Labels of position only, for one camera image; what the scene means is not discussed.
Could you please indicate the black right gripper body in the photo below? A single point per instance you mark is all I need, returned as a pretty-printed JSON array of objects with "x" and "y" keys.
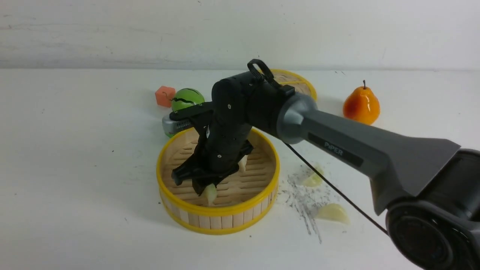
[{"x": 241, "y": 102}]

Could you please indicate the white dumpling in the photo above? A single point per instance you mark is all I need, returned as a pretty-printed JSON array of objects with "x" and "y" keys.
[{"x": 242, "y": 164}]

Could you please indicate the pale green dumpling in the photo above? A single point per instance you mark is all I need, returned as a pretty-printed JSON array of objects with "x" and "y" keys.
[
  {"x": 312, "y": 179},
  {"x": 210, "y": 194}
]

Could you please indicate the pale yellow dumpling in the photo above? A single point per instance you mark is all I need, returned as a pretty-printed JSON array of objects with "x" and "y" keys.
[{"x": 334, "y": 213}]

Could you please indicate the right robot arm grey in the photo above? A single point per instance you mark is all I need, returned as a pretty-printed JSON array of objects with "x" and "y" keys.
[{"x": 429, "y": 186}]

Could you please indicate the woven steamer lid yellow rim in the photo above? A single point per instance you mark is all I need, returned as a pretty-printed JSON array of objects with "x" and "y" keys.
[{"x": 296, "y": 81}]

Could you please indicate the bamboo steamer tray yellow rim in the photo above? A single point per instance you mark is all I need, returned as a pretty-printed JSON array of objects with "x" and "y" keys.
[{"x": 242, "y": 199}]

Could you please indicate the green toy watermelon ball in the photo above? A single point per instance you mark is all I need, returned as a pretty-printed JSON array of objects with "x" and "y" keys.
[{"x": 185, "y": 98}]

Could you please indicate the orange foam cube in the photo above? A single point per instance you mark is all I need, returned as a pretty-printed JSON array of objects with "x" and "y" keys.
[{"x": 164, "y": 96}]

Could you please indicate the green foam cube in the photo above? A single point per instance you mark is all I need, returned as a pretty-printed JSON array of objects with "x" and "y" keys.
[{"x": 167, "y": 132}]

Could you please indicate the orange toy pear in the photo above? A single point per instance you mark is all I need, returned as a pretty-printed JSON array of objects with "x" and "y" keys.
[{"x": 362, "y": 105}]

